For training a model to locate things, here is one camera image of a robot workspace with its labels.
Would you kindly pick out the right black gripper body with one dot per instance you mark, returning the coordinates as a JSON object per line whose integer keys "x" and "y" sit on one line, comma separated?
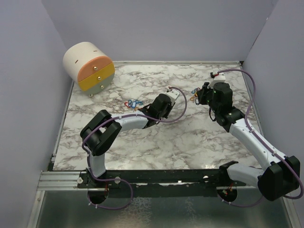
{"x": 206, "y": 97}

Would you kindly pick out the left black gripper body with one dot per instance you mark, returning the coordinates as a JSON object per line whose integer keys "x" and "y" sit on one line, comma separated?
{"x": 165, "y": 114}

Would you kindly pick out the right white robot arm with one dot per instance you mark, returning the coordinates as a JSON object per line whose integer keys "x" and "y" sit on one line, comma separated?
{"x": 279, "y": 174}

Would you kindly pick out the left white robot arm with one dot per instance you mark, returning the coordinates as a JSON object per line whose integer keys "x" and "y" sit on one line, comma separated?
{"x": 99, "y": 134}

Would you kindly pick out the round pastel drawer cabinet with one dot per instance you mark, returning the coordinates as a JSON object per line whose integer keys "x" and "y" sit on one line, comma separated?
{"x": 90, "y": 68}

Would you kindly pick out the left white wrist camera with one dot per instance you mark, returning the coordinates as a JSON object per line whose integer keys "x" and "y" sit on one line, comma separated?
{"x": 173, "y": 94}

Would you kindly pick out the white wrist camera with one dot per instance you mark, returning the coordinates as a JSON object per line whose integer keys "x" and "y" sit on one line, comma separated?
{"x": 217, "y": 77}
{"x": 173, "y": 94}

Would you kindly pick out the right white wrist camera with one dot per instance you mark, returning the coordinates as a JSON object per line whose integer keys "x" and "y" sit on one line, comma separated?
{"x": 217, "y": 77}

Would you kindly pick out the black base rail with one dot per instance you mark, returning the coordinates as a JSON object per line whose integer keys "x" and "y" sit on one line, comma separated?
{"x": 157, "y": 183}

